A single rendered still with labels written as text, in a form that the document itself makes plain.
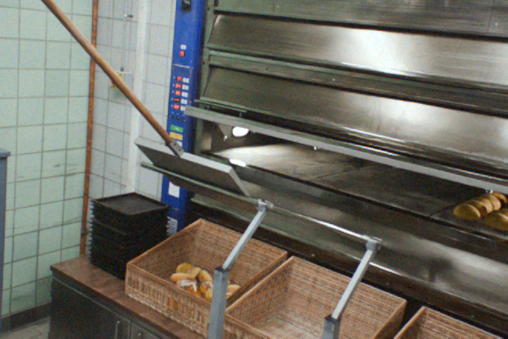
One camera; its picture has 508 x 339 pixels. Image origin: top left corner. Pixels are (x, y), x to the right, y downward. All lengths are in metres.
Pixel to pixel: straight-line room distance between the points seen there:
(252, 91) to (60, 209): 1.49
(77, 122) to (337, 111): 1.70
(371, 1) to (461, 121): 0.59
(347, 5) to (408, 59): 0.36
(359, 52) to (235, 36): 0.66
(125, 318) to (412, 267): 1.25
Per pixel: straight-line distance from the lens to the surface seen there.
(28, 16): 3.46
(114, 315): 2.92
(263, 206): 2.38
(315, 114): 2.63
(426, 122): 2.42
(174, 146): 2.46
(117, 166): 3.59
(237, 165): 2.94
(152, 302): 2.80
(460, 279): 2.47
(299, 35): 2.71
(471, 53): 2.37
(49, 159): 3.65
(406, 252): 2.54
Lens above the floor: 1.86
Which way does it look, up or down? 12 degrees down
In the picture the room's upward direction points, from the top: 6 degrees clockwise
